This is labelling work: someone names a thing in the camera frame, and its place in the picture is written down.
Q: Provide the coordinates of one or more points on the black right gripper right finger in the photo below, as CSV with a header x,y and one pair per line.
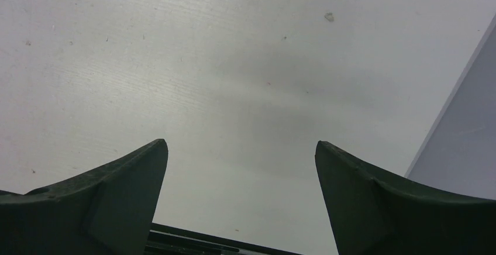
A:
x,y
374,211

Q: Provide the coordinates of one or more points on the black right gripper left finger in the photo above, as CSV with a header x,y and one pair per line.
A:
x,y
106,210

